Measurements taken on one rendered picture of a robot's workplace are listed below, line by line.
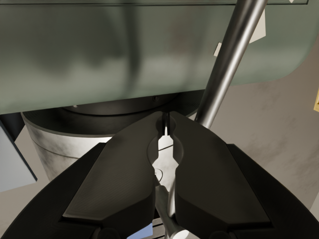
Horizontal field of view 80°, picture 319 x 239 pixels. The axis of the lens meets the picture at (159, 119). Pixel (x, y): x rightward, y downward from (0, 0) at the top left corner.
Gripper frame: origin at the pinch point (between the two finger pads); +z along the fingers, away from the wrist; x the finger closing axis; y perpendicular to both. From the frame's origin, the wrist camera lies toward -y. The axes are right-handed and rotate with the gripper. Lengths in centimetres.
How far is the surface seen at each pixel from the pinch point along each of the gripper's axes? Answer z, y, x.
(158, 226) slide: 36, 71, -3
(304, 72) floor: 185, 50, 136
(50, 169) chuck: 8.8, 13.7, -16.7
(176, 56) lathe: 6.9, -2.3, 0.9
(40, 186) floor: 102, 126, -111
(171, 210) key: 1.6, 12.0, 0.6
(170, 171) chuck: 9.4, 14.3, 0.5
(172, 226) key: 0.6, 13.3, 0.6
